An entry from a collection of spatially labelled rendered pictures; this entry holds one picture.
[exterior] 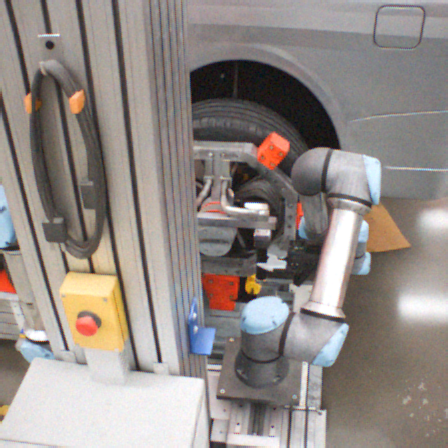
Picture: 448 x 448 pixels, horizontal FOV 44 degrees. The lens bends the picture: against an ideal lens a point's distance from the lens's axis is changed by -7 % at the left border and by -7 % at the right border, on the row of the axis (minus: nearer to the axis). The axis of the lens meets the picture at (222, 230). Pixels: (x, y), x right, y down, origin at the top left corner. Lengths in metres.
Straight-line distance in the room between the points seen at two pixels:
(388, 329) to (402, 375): 0.29
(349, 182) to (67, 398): 0.83
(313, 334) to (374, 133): 1.09
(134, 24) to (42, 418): 0.68
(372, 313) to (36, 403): 2.16
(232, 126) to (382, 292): 1.46
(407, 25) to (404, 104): 0.30
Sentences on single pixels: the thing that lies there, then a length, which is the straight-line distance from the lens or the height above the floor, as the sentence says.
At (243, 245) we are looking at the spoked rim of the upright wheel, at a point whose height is 0.65.
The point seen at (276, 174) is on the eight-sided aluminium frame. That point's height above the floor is 1.03.
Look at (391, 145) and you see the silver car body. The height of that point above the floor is 0.99.
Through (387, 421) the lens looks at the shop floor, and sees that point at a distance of 2.55.
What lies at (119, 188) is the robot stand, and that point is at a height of 1.62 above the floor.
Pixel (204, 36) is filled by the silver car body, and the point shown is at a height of 1.41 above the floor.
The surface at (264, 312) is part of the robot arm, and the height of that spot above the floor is 1.05.
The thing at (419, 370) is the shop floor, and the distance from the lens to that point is 2.76.
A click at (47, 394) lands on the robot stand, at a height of 1.23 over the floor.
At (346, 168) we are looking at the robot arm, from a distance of 1.43.
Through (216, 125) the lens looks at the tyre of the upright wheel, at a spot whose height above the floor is 1.17.
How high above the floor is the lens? 2.05
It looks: 37 degrees down
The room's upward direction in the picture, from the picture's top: 2 degrees counter-clockwise
